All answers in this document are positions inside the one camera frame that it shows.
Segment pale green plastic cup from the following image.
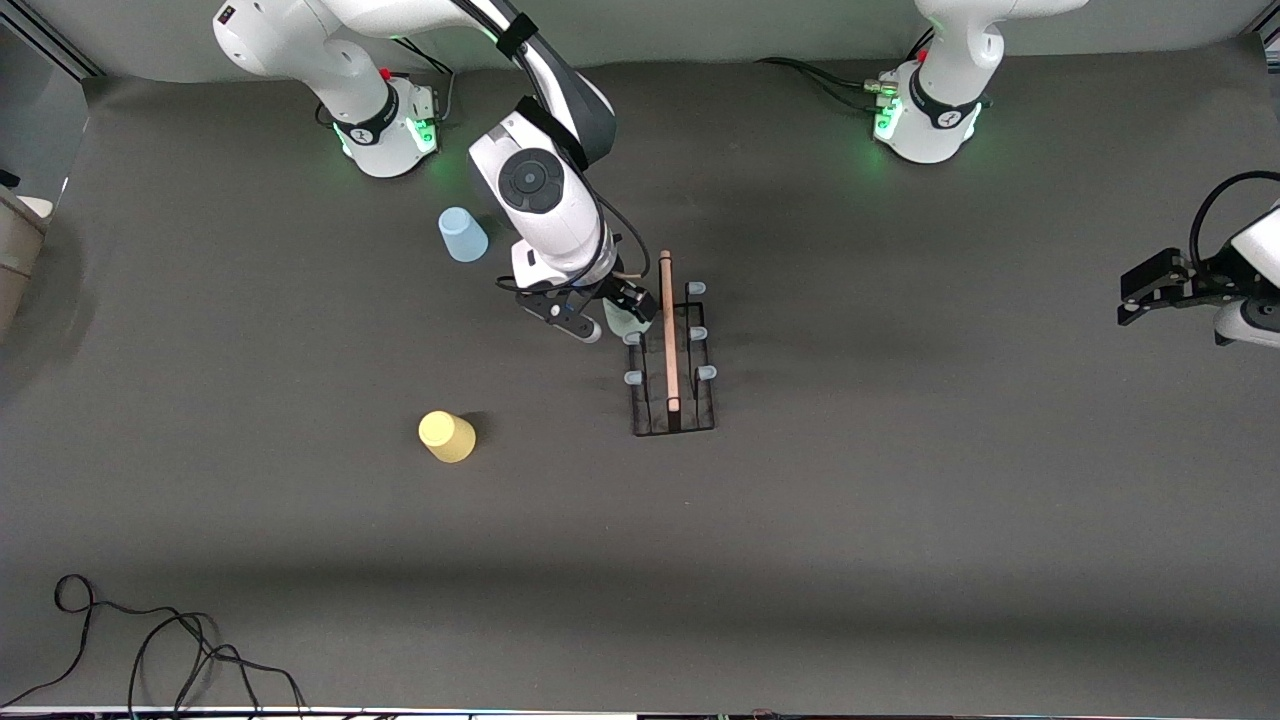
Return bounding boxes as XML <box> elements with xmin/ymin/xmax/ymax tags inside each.
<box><xmin>603</xmin><ymin>295</ymin><xmax>653</xmax><ymax>343</ymax></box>

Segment black wire cup holder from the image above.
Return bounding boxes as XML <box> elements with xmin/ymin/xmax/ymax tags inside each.
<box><xmin>622</xmin><ymin>250</ymin><xmax>718</xmax><ymax>438</ymax></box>

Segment yellow plastic cup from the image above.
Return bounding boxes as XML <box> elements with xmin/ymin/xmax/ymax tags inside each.
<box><xmin>418</xmin><ymin>410</ymin><xmax>477</xmax><ymax>464</ymax></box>

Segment light blue plastic cup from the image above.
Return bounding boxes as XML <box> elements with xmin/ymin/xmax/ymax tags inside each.
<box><xmin>438</xmin><ymin>207</ymin><xmax>490</xmax><ymax>263</ymax></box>

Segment beige box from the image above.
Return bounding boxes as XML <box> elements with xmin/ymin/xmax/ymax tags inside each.
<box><xmin>0</xmin><ymin>185</ymin><xmax>53</xmax><ymax>336</ymax></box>

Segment black left arm base cables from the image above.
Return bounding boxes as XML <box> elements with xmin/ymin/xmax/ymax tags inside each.
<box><xmin>755</xmin><ymin>30</ymin><xmax>936</xmax><ymax>116</ymax></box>

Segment aluminium frame profile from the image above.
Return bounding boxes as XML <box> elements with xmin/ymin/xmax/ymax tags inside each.
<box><xmin>0</xmin><ymin>0</ymin><xmax>103</xmax><ymax>79</ymax></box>

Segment thin black loose cable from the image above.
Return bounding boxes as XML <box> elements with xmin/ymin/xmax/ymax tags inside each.
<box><xmin>0</xmin><ymin>573</ymin><xmax>306</xmax><ymax>716</ymax></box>

